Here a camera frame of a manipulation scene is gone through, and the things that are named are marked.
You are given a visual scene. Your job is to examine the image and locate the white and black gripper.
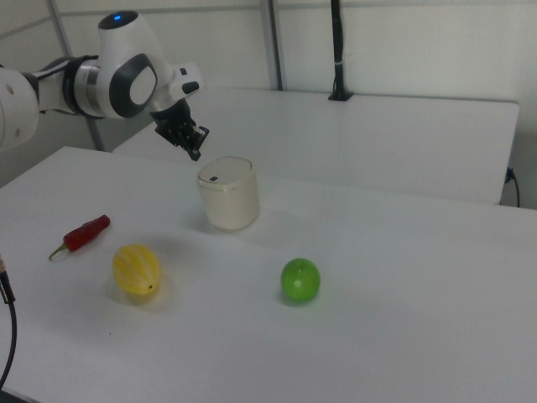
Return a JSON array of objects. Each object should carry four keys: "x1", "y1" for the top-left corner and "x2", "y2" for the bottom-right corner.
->
[{"x1": 149, "y1": 62, "x2": 211, "y2": 163}]

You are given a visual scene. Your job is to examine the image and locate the cream garbage bin lid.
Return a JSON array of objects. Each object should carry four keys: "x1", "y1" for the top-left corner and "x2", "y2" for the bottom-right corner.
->
[{"x1": 197, "y1": 155, "x2": 254, "y2": 189}]

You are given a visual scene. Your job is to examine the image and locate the cream plastic garbage bin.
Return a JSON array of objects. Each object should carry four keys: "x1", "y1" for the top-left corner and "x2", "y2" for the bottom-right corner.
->
[{"x1": 196, "y1": 155, "x2": 262, "y2": 233}]

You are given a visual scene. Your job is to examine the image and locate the yellow striped toy melon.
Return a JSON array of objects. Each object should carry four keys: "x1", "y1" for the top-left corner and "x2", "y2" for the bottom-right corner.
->
[{"x1": 111, "y1": 243, "x2": 164, "y2": 296}]

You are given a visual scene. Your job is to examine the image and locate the red toy chili pepper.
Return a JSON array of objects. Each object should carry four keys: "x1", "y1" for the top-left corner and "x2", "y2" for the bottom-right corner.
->
[{"x1": 47, "y1": 214, "x2": 112, "y2": 262}]

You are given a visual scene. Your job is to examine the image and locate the black pole with clamp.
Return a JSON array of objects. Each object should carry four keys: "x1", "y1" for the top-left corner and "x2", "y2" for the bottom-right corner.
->
[{"x1": 327, "y1": 0, "x2": 354, "y2": 102}]

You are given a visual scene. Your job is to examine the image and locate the green toy apple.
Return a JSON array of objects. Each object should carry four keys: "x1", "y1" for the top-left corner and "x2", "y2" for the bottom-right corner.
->
[{"x1": 279, "y1": 256, "x2": 322, "y2": 306}]

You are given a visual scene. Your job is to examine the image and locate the white adjacent table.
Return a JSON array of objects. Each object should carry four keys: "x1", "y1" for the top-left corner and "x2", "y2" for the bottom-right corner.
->
[{"x1": 112, "y1": 86, "x2": 522, "y2": 207}]

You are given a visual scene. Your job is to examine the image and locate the black cable with metal connector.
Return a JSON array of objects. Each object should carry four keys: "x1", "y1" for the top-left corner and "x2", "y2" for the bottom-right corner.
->
[{"x1": 0, "y1": 251, "x2": 18, "y2": 394}]

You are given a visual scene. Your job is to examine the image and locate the black cable at table edge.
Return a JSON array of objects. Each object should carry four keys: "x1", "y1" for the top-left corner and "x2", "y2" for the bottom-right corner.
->
[{"x1": 504, "y1": 167, "x2": 522, "y2": 208}]

